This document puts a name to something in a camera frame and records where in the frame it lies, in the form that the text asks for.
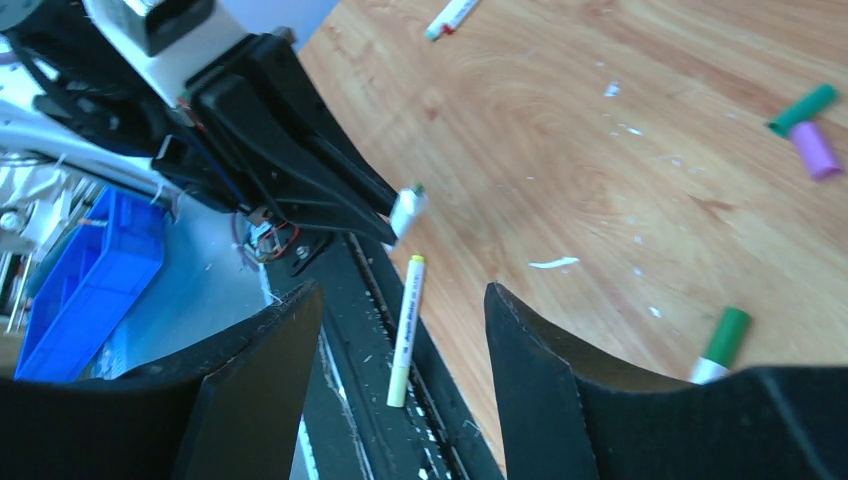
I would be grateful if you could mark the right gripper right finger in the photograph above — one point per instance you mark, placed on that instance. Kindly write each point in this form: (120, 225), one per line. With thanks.
(569, 410)

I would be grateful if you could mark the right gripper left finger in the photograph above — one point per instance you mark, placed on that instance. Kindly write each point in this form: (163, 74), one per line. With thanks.
(226, 407)

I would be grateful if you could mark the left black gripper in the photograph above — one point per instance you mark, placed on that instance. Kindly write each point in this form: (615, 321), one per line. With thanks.
(263, 139)

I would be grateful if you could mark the white pen yellow cap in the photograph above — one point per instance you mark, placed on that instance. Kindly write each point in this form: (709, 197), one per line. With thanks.
(406, 329)

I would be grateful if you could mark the white pen green cap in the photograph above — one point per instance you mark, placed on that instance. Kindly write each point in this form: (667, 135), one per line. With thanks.
(720, 353)

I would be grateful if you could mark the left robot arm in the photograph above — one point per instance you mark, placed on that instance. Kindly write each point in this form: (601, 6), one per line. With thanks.
(86, 85)

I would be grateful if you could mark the white paper scrap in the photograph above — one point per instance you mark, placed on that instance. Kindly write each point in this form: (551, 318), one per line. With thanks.
(554, 264)

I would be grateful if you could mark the blue plastic bin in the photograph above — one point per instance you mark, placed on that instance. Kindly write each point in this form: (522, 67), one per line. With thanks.
(108, 263)

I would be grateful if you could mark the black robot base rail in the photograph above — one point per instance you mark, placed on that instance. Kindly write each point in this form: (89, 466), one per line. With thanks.
(347, 430)

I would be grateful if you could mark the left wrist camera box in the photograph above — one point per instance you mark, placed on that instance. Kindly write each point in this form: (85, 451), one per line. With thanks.
(167, 42)

